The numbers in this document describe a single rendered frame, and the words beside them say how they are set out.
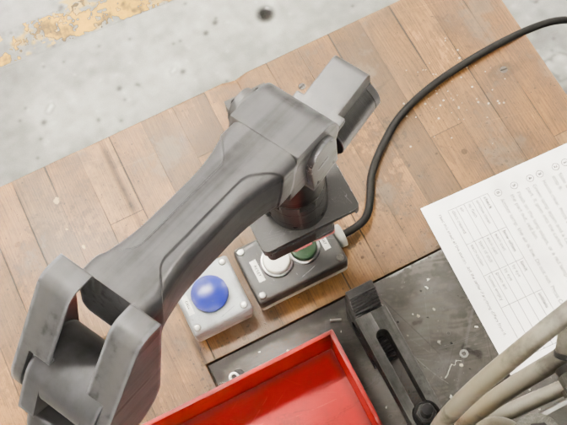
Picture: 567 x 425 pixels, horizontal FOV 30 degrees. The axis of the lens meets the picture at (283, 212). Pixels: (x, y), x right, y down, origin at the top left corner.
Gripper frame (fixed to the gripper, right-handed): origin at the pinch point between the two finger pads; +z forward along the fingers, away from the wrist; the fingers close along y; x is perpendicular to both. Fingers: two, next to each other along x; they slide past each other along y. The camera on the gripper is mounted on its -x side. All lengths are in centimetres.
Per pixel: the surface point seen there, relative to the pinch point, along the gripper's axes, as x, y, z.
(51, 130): -80, 27, 97
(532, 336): 28, -1, -55
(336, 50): -21.3, -14.5, 7.2
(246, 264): -1.1, 6.5, 3.9
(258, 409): 12.9, 12.2, 6.3
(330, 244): 1.1, -2.4, 4.0
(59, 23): -103, 16, 97
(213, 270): -2.2, 10.0, 3.8
